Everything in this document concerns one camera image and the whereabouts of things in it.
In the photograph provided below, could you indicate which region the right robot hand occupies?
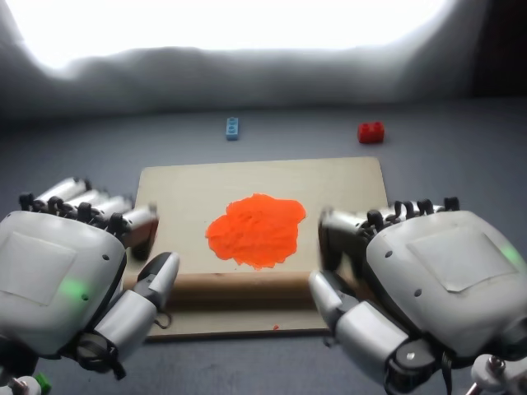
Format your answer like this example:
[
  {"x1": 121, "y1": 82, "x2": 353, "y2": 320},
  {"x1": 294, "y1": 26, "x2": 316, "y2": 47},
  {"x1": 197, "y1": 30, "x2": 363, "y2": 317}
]
[{"x1": 308, "y1": 197, "x2": 527, "y2": 395}]

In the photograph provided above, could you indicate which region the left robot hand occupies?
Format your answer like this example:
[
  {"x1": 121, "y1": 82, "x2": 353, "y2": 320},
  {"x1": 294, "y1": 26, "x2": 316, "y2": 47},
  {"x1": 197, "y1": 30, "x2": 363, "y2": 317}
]
[{"x1": 0, "y1": 176, "x2": 181, "y2": 382}]

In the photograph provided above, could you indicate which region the wooden stick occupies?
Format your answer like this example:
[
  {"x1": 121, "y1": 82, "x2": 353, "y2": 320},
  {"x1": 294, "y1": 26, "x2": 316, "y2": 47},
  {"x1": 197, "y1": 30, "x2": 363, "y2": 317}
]
[{"x1": 123, "y1": 270, "x2": 371, "y2": 310}]

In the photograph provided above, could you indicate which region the grey table cloth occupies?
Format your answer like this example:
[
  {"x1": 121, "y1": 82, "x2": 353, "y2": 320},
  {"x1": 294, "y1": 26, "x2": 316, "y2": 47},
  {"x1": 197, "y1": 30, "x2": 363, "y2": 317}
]
[{"x1": 0, "y1": 98, "x2": 527, "y2": 395}]

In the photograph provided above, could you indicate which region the red toy brick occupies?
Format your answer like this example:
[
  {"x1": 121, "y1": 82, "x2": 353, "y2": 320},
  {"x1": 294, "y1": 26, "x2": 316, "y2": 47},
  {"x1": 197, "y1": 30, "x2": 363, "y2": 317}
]
[{"x1": 357, "y1": 121, "x2": 389, "y2": 145}]

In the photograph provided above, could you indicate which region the orange dough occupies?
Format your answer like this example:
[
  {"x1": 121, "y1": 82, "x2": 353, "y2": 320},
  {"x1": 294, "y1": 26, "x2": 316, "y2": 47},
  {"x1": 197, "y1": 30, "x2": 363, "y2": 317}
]
[{"x1": 204, "y1": 193, "x2": 308, "y2": 271}]

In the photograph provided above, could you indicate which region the light wooden board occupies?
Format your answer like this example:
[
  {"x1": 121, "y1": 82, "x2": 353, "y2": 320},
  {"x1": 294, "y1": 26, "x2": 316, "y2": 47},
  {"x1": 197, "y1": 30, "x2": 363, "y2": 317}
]
[{"x1": 138, "y1": 156, "x2": 390, "y2": 339}]

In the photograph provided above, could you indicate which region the light blue flat brick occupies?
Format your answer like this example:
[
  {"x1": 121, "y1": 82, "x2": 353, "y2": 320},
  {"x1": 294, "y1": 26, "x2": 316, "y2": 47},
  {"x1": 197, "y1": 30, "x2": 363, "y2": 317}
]
[{"x1": 225, "y1": 117, "x2": 243, "y2": 142}]

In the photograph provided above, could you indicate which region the white backdrop sheet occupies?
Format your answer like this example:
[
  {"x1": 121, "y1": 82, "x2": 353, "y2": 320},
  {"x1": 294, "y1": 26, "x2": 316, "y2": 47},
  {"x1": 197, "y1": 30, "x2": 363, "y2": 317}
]
[{"x1": 0, "y1": 0, "x2": 527, "y2": 123}]

